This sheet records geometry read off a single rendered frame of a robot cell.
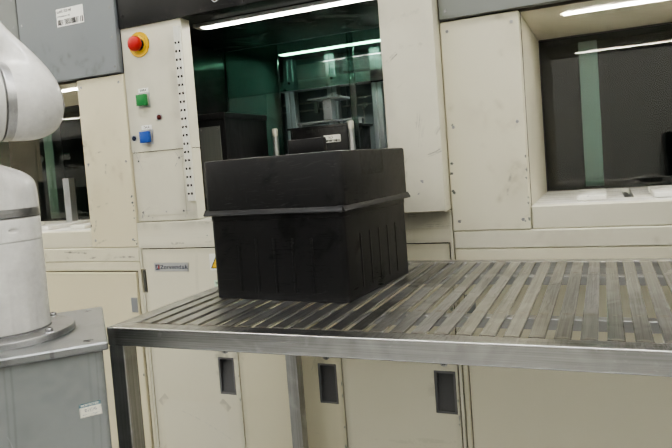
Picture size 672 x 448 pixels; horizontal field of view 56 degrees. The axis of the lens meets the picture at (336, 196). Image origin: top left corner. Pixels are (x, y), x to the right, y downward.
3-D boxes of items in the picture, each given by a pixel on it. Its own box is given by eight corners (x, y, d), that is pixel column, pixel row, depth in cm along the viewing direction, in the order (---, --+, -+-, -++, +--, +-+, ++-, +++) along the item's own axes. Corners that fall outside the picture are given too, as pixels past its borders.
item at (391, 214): (294, 270, 140) (288, 193, 139) (411, 272, 127) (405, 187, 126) (215, 298, 116) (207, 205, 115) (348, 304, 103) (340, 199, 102)
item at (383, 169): (201, 217, 115) (195, 145, 114) (288, 202, 141) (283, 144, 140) (344, 212, 101) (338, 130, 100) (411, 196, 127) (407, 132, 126)
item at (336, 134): (290, 193, 213) (283, 99, 211) (315, 189, 232) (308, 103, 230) (358, 189, 203) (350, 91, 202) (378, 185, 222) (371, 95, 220)
